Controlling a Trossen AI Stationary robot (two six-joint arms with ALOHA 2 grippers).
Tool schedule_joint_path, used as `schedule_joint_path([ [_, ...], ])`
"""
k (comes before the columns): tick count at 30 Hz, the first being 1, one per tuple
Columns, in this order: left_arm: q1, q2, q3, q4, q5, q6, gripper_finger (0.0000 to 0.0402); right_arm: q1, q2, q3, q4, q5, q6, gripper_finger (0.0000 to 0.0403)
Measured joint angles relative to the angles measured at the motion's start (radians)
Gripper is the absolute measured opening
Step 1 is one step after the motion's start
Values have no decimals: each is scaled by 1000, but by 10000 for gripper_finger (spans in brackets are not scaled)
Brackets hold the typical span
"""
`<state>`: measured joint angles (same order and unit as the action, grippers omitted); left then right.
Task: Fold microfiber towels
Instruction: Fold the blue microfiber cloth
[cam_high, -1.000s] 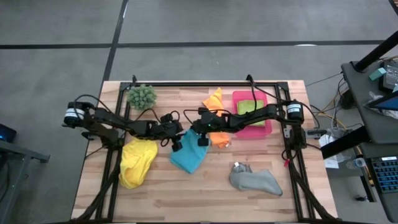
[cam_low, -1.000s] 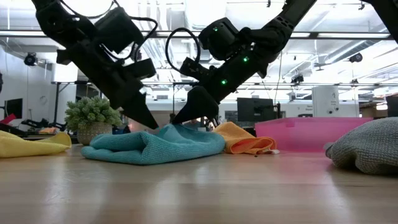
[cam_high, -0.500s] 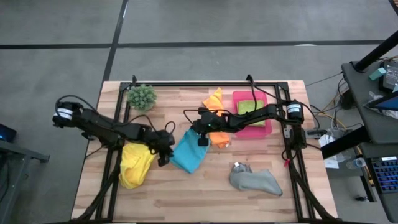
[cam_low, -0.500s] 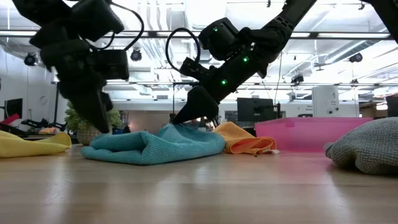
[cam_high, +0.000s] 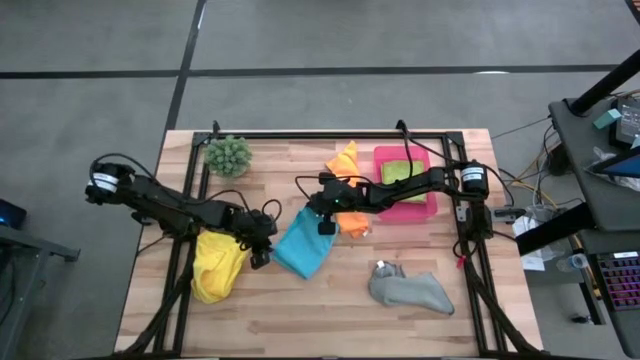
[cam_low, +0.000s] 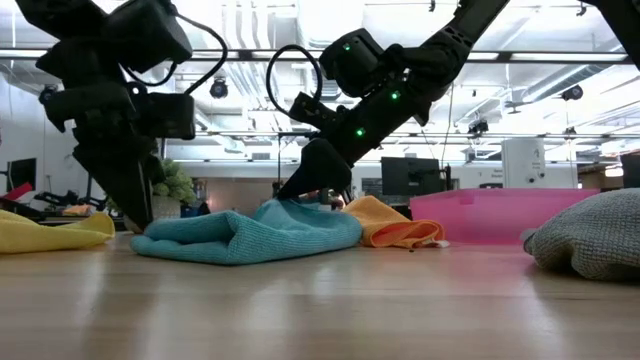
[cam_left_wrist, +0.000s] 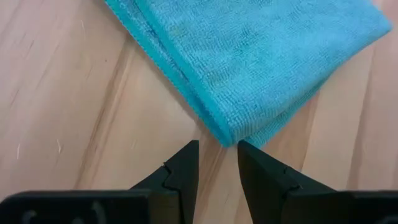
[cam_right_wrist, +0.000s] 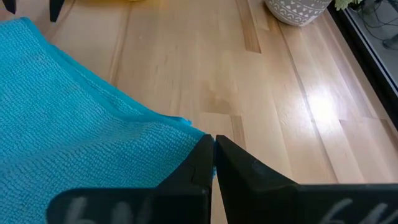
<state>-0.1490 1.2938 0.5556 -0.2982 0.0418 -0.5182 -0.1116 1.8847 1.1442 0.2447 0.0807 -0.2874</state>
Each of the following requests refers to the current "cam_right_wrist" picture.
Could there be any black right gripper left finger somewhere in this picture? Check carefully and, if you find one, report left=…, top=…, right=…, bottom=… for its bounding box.
left=46, top=134, right=216, bottom=224

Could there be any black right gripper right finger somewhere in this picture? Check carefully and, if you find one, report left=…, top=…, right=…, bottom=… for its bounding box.
left=216, top=134, right=398, bottom=224

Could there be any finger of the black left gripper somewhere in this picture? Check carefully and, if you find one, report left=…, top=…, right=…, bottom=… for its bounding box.
left=1, top=0, right=17, bottom=15
left=49, top=0, right=66, bottom=23

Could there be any blue microfiber towel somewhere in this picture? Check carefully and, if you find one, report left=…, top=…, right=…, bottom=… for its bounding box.
left=0, top=16, right=208, bottom=224

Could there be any green plant in patterned pot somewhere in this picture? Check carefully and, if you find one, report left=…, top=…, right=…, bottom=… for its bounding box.
left=264, top=0, right=365, bottom=27

